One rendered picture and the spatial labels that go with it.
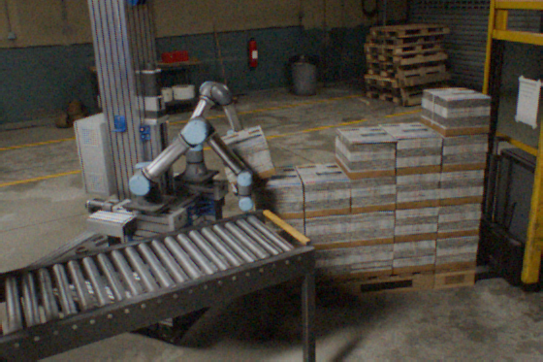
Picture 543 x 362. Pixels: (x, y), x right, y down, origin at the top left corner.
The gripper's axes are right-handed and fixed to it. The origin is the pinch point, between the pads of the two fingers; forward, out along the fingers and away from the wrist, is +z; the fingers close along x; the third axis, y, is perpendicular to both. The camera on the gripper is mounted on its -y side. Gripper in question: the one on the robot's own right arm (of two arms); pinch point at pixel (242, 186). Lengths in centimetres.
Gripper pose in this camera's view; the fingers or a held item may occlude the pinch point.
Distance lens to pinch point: 310.4
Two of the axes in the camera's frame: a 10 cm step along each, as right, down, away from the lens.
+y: -2.9, -9.0, -3.3
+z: -1.4, -3.0, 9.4
